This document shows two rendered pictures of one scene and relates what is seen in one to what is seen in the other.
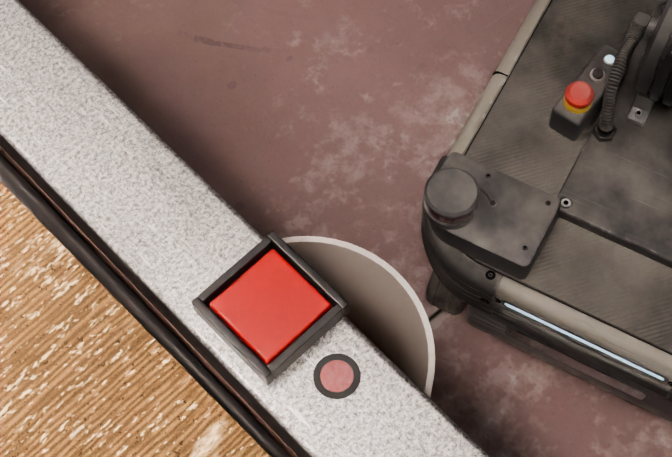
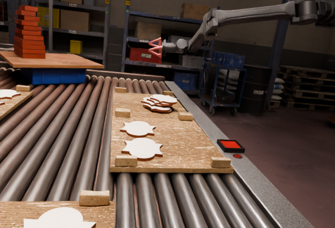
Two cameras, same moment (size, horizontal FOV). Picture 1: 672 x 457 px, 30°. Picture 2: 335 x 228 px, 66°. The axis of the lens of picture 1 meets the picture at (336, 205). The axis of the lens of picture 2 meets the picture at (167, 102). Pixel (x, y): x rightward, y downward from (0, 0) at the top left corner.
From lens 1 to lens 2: 0.73 m
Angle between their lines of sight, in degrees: 53
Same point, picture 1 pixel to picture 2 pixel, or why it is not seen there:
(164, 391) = (206, 141)
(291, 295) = (235, 145)
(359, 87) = not seen: outside the picture
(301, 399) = (229, 155)
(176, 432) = (205, 144)
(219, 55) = not seen: hidden behind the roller
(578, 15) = not seen: outside the picture
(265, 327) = (228, 145)
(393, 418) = (245, 163)
